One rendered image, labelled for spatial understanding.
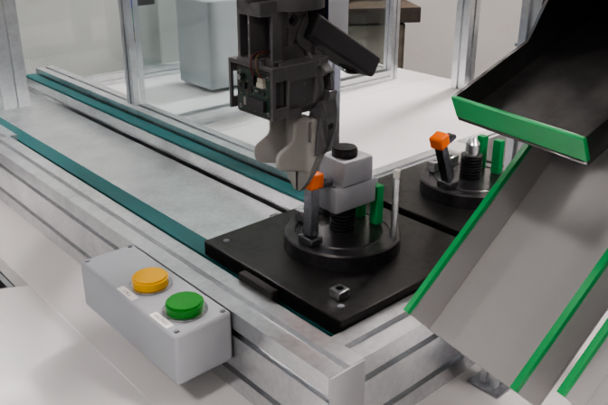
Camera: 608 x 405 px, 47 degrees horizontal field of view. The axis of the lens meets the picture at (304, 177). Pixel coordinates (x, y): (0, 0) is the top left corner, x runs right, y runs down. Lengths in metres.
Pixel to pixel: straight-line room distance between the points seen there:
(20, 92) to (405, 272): 1.15
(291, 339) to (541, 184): 0.28
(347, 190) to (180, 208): 0.37
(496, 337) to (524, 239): 0.10
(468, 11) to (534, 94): 1.39
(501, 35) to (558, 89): 4.97
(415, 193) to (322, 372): 0.42
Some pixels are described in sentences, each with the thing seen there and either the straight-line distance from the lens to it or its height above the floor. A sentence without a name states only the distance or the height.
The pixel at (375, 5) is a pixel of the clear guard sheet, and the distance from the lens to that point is 2.14.
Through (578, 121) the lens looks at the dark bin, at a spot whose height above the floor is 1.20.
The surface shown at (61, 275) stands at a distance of 1.07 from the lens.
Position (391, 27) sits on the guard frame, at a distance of 2.09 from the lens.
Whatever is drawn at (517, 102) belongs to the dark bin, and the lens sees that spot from 0.61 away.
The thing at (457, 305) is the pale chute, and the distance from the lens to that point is 0.67.
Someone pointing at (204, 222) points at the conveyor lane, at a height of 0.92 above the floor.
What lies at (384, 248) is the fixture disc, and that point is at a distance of 0.81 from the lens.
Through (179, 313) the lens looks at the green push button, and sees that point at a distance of 0.74.
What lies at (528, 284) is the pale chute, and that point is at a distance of 0.65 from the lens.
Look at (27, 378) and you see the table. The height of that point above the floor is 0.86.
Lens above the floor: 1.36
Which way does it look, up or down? 22 degrees down
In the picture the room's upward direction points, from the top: straight up
